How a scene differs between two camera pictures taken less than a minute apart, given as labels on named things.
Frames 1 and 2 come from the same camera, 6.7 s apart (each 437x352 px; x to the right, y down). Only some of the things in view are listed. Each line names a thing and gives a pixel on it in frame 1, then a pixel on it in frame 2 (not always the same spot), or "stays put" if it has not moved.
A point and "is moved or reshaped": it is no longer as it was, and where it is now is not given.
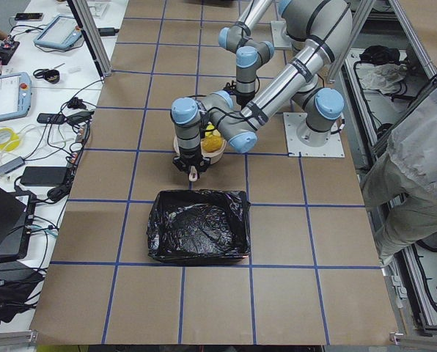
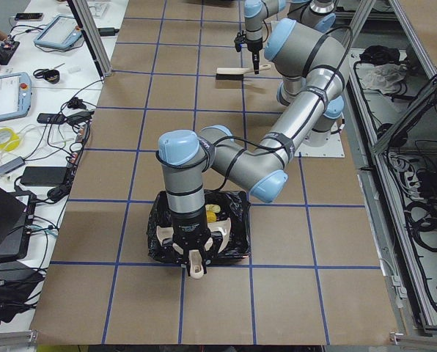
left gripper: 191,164 to 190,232
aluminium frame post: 83,14 stays put
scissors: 40,73 stays put
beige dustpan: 215,157 is moved or reshaped
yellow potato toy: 212,144 is moved or reshaped
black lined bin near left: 199,226 stays put
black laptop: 8,218 stays put
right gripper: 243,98 to 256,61
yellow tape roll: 10,145 stays put
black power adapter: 43,176 stays put
